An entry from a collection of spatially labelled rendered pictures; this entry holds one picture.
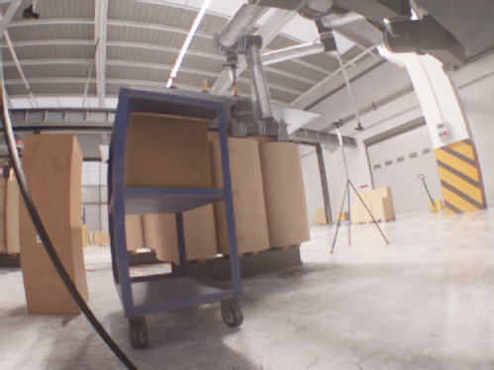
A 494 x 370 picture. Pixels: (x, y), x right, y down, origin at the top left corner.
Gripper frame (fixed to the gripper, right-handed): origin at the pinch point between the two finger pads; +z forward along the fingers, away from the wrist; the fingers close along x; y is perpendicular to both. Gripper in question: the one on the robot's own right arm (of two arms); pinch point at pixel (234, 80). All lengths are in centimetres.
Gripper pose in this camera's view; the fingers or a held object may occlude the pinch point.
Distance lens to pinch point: 221.9
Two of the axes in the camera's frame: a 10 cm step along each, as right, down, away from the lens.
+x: -1.0, 1.8, 9.8
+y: 9.9, -0.8, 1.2
